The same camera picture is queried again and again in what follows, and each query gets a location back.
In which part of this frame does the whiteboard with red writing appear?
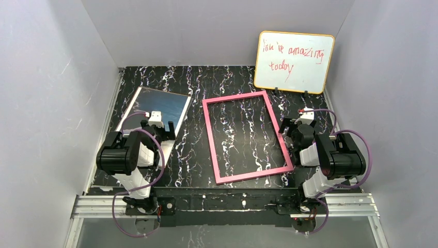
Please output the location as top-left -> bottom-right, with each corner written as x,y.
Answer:
254,30 -> 335,94

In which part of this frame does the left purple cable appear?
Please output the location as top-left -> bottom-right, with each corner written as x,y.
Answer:
111,111 -> 166,238

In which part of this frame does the pink wooden photo frame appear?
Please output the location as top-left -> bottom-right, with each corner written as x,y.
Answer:
201,90 -> 295,185

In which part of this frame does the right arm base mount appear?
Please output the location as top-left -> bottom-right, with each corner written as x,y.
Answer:
274,198 -> 326,219

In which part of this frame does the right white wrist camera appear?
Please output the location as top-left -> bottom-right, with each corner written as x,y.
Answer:
294,107 -> 315,125

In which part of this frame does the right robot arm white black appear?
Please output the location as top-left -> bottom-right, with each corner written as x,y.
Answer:
279,118 -> 368,202

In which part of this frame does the sky and sea photo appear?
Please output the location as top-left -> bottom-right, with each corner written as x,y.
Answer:
115,87 -> 191,163

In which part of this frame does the aluminium rail at front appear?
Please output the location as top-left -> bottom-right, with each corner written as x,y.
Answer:
71,193 -> 380,219

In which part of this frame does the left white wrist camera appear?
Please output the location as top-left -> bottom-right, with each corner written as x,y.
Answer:
145,111 -> 164,128

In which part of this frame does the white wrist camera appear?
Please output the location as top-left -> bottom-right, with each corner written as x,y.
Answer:
145,111 -> 164,128
294,107 -> 315,125

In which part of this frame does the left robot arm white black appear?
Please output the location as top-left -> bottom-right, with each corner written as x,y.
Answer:
96,120 -> 176,200

